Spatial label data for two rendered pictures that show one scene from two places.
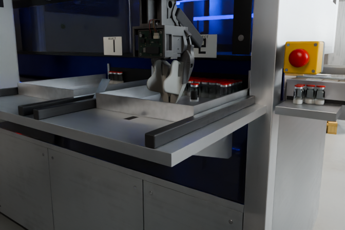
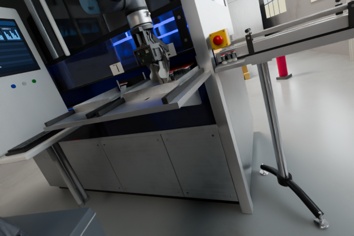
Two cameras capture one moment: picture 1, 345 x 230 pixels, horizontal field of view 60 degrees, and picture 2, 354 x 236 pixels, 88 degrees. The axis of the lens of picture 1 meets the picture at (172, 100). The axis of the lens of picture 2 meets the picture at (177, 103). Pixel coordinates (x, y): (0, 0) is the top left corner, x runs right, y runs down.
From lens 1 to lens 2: 0.12 m
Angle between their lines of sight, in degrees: 8
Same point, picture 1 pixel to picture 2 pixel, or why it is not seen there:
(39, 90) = (88, 106)
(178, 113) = (170, 87)
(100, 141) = (139, 112)
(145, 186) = (163, 137)
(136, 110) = (148, 94)
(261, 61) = (200, 48)
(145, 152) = (164, 107)
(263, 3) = (190, 18)
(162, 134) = (169, 96)
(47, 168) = (103, 151)
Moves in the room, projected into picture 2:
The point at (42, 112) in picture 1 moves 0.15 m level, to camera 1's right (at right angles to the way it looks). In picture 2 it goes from (100, 112) to (140, 97)
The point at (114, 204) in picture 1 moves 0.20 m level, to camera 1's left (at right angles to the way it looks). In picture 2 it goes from (149, 154) to (120, 165)
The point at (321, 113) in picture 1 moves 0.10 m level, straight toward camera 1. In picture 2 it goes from (237, 64) to (238, 68)
